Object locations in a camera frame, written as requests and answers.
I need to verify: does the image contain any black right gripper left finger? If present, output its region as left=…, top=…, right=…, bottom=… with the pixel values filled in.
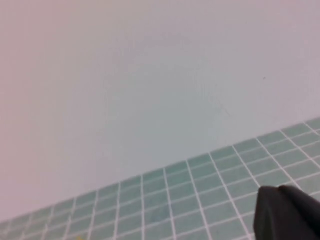
left=253, top=186, right=320, bottom=240

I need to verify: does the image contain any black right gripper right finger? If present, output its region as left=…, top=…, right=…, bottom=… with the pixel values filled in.
left=277, top=185, right=320, bottom=221

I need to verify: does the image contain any green white checkered tablecloth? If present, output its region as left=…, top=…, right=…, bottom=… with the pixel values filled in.
left=0, top=116, right=320, bottom=240

